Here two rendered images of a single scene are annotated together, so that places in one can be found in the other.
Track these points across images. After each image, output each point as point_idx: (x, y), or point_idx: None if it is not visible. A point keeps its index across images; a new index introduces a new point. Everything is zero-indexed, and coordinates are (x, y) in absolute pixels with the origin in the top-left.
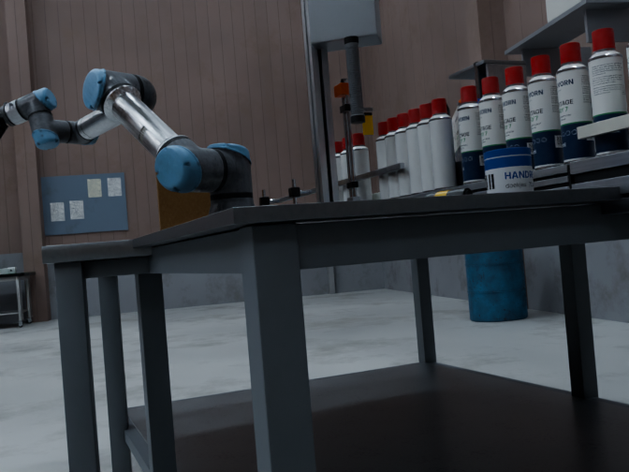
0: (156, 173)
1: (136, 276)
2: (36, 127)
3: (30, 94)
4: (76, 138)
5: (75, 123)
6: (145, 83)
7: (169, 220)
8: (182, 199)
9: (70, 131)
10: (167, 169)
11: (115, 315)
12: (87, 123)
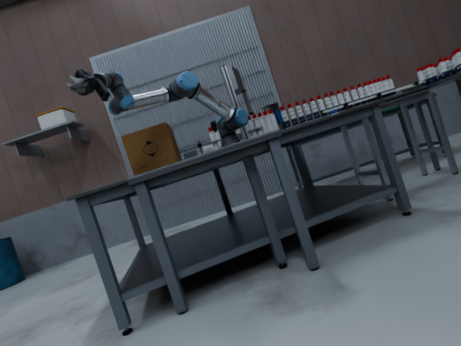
0: (168, 131)
1: (247, 156)
2: (128, 93)
3: (113, 72)
4: None
5: None
6: None
7: (176, 154)
8: (174, 145)
9: None
10: (242, 117)
11: (156, 210)
12: (138, 99)
